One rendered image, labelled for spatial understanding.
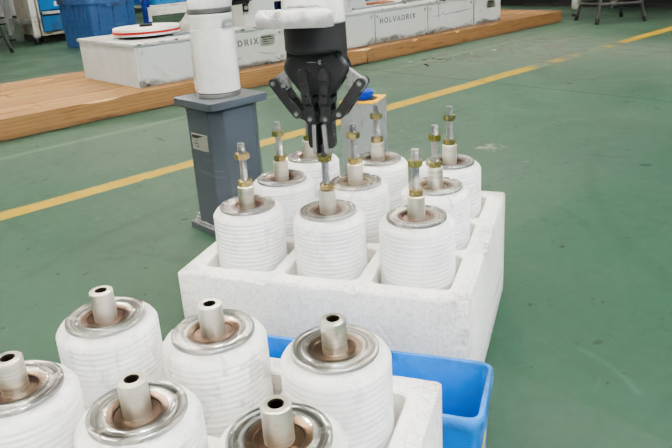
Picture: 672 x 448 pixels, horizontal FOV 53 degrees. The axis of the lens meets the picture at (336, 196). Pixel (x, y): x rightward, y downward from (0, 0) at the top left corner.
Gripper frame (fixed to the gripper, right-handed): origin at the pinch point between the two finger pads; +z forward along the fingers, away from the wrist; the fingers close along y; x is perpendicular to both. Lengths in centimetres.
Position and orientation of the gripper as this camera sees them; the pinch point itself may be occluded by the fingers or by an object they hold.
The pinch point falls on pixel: (322, 137)
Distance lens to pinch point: 86.4
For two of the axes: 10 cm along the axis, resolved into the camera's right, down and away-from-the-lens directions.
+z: 0.6, 9.4, 3.4
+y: -9.4, -0.5, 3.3
